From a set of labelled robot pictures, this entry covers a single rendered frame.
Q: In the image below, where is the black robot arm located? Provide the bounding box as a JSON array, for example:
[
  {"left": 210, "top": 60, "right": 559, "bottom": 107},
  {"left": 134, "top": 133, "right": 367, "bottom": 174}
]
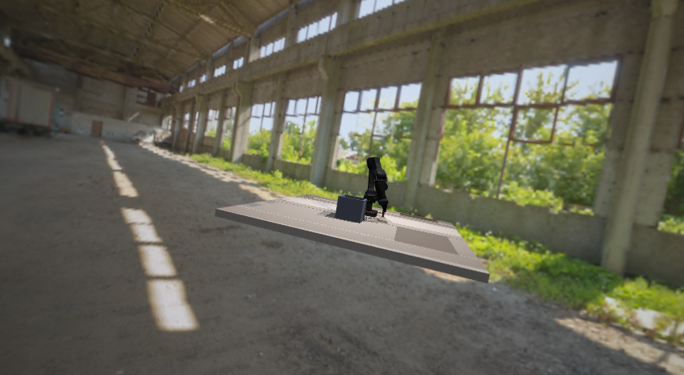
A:
[{"left": 364, "top": 156, "right": 388, "bottom": 211}]

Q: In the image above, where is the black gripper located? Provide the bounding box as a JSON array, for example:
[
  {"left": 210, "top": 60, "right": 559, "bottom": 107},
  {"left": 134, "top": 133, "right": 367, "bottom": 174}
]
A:
[{"left": 376, "top": 190, "right": 389, "bottom": 212}]

